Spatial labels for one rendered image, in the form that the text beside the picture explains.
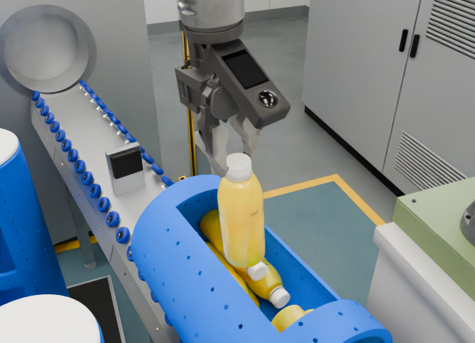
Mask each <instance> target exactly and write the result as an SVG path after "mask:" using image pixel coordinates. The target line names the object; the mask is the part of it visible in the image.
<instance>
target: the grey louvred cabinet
mask: <svg viewBox="0 0 475 343"><path fill-rule="evenodd" d="M301 102H302V103H303V104H304V105H305V113H306V114H307V115H308V116H310V117H311V118H312V119H313V120H314V121H315V122H316V123H318V125H319V126H320V127H321V128H323V130H324V131H326V132H327V133H328V134H329V135H330V136H331V137H332V138H333V139H335V140H336V141H337V142H338V143H339V144H340V145H341V146H343V147H344V148H345V149H346V150H347V151H348V152H349V153H350V154H351V155H352V156H353V157H354V158H355V159H356V160H357V161H359V162H360V163H361V164H362V165H363V166H364V167H365V168H366V169H368V170H369V171H370V172H371V173H372V174H373V175H374V176H375V177H376V178H377V179H378V180H379V181H380V182H381V183H382V184H384V185H385V186H386V187H387V188H388V189H389V190H390V191H391V192H393V193H394V194H395V195H396V196H397V197H401V196H404V195H408V194H412V193H415V192H420V191H423V190H427V189H430V188H434V187H438V186H441V185H446V184H449V183H452V182H456V181H460V180H464V179H467V178H472V177H475V0H310V10H309V18H308V26H307V42H306V50H305V66H304V74H303V89H302V98H301Z"/></svg>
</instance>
